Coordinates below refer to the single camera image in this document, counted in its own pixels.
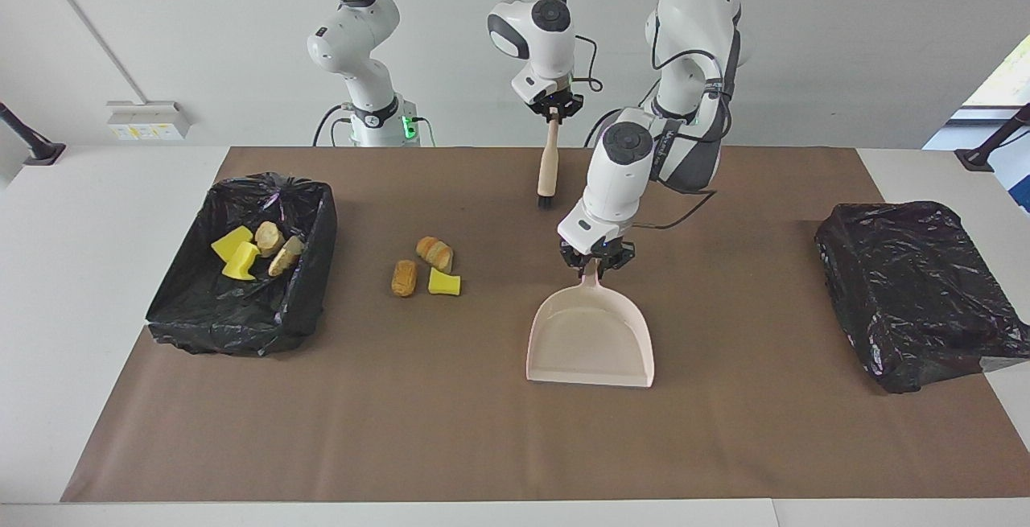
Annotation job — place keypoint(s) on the brown paper table mat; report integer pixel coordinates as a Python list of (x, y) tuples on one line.
[(515, 446)]

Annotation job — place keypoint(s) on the black camera stand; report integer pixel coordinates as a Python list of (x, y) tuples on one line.
[(986, 149), (32, 143)]

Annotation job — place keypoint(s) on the orange striped croissant piece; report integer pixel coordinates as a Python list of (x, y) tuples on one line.
[(435, 254)]

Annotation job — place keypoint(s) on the pale pink plastic dustpan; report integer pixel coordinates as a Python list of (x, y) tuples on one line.
[(591, 342)]

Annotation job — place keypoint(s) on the black bag lined bin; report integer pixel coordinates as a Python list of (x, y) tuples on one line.
[(917, 294), (241, 310)]

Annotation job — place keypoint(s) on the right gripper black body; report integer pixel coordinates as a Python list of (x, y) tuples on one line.
[(557, 103)]

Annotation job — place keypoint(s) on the plain yellow sponge piece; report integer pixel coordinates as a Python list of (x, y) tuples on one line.
[(443, 282)]

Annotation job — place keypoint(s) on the orange striped bread piece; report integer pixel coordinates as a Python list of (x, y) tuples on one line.
[(269, 237)]

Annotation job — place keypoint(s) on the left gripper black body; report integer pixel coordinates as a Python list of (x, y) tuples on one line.
[(598, 251)]

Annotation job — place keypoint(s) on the brown bread roll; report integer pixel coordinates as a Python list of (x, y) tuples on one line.
[(404, 278)]

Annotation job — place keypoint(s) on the beige hand brush black bristles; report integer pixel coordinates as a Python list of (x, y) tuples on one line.
[(549, 169)]

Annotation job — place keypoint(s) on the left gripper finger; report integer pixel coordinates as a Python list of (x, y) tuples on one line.
[(621, 263), (573, 264)]

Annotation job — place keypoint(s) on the pale bread piece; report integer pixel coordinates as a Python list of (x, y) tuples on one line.
[(286, 257)]

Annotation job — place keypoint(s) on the green yellow sponge piece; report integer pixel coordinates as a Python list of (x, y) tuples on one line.
[(229, 244), (240, 263)]

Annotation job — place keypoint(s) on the white wall outlet box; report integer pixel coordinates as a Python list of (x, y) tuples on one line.
[(149, 121)]

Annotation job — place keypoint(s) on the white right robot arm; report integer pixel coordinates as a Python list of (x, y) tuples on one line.
[(354, 28)]

